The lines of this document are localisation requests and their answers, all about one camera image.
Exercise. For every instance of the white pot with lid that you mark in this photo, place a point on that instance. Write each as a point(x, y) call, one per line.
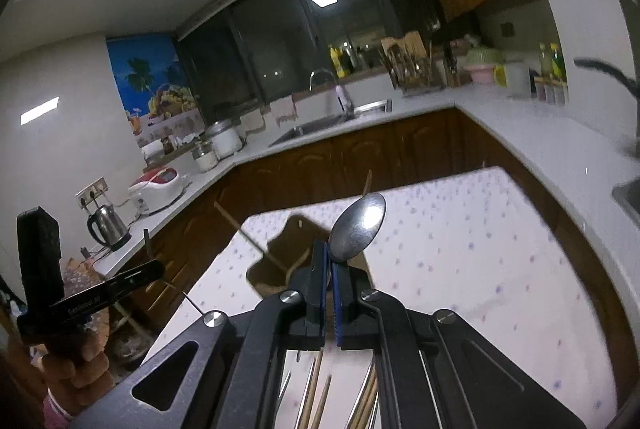
point(225, 139)

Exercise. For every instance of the white plastic container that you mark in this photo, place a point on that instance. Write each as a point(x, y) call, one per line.
point(517, 79)

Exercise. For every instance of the wooden lower cabinets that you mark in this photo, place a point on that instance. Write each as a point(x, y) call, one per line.
point(400, 144)

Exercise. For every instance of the metal spoon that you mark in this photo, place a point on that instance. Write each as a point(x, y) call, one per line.
point(357, 224)

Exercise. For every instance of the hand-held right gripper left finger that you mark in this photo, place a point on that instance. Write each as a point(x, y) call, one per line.
point(324, 294)

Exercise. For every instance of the dark kitchen window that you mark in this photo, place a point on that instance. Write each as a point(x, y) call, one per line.
point(300, 34)

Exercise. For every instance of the person's left hand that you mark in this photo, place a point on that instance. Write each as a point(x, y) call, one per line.
point(85, 376)

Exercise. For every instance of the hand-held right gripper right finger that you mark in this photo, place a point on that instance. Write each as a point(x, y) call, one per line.
point(338, 304)

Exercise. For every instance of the floral white tablecloth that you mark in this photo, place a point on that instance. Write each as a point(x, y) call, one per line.
point(475, 269)

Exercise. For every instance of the white box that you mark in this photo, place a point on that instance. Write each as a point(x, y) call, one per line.
point(153, 151)

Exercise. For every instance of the wall socket strip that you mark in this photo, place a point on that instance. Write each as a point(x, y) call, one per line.
point(92, 191)

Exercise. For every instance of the fruit wall poster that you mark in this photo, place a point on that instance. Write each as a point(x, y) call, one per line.
point(150, 84)

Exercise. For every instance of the glass jar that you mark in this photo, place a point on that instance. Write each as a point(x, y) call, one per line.
point(205, 156)

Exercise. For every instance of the yellow capped sauce bottle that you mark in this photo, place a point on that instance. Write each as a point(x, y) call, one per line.
point(544, 60)

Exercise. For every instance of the chrome faucet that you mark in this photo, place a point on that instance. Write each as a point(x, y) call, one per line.
point(325, 84)

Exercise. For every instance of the countertop utensil rack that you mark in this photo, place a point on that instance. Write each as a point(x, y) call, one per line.
point(410, 64)

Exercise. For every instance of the steel electric kettle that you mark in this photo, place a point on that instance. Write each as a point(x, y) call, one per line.
point(107, 224)

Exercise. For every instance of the beige dish cloth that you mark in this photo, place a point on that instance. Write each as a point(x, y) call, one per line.
point(282, 108)
point(253, 121)

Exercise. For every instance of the steel sink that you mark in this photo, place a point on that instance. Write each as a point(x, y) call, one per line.
point(312, 129)

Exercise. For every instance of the green capped sauce bottle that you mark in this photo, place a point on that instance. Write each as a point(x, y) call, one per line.
point(558, 60)

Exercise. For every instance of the wooden chopstick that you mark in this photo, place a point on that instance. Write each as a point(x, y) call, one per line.
point(250, 239)
point(367, 396)
point(367, 183)
point(322, 401)
point(311, 389)

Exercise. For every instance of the dark wall switch plate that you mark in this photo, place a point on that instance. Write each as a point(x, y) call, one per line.
point(507, 30)

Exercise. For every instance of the white red rice cooker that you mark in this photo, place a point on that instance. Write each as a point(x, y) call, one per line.
point(155, 189)

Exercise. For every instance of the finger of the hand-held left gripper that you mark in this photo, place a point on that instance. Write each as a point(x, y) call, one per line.
point(137, 276)

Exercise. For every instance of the metal chopstick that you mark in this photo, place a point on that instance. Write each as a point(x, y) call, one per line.
point(194, 302)
point(284, 389)

